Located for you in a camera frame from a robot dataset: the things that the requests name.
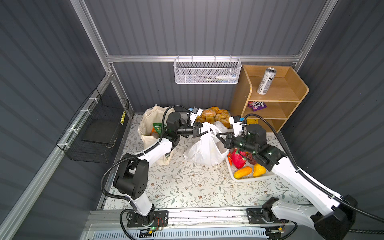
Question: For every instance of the toothpaste tube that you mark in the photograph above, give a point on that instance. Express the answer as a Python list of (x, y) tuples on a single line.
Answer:
[(220, 78)]

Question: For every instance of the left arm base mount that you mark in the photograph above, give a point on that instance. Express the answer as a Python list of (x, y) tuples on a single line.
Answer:
[(155, 218)]

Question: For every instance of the yellow snack bag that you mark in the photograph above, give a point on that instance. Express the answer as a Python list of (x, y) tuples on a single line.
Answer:
[(252, 121)]

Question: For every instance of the white wire wall basket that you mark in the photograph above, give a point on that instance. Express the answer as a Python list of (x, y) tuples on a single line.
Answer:
[(186, 69)]

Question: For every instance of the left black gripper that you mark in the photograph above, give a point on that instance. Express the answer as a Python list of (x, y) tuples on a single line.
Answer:
[(195, 130)]

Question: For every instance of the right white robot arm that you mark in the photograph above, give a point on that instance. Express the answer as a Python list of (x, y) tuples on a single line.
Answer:
[(329, 218)]

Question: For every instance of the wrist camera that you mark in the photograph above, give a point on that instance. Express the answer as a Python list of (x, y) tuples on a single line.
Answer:
[(193, 113), (237, 123)]

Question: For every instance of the right silver drink can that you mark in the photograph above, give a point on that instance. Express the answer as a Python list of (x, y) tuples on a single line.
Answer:
[(266, 81)]

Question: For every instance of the dark red passion fruit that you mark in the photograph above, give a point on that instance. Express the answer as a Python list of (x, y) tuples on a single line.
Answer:
[(251, 159)]

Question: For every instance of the white lemon-print plastic bag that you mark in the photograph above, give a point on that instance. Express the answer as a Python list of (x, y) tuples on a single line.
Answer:
[(208, 150)]

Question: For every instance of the cream canvas tote bag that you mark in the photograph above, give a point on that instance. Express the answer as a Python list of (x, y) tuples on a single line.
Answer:
[(153, 116)]

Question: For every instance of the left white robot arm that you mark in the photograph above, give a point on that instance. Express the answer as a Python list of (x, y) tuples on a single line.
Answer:
[(131, 178)]

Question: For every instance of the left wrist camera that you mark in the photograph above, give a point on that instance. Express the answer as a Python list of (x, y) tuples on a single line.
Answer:
[(193, 113)]

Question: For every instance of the pink dragon fruit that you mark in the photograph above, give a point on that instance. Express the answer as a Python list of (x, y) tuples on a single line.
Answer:
[(239, 158)]

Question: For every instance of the orange carrot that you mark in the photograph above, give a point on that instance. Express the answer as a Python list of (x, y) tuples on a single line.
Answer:
[(229, 157)]

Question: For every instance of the purple snack packet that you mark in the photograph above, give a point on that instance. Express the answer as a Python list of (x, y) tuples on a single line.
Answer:
[(256, 106)]

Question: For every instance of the yellow pear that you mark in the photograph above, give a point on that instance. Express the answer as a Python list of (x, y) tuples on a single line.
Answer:
[(259, 170)]

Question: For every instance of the yellow corn cob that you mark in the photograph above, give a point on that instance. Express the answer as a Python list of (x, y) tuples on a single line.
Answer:
[(242, 172)]

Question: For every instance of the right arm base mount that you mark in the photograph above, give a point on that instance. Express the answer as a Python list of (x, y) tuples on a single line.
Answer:
[(264, 214)]

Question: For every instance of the wooden shelf unit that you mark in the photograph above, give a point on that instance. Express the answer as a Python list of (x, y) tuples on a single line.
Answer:
[(285, 94)]

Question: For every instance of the black wire wall basket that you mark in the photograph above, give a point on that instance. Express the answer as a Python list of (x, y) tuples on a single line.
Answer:
[(98, 130)]

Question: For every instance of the white plastic produce basket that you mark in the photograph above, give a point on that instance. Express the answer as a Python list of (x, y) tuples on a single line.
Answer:
[(243, 167)]

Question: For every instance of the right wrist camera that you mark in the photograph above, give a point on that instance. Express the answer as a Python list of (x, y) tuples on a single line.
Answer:
[(237, 123)]

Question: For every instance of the green candy bag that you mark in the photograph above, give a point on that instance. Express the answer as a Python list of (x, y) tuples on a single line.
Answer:
[(157, 129)]

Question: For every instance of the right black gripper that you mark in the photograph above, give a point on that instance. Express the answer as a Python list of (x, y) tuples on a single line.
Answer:
[(228, 140)]

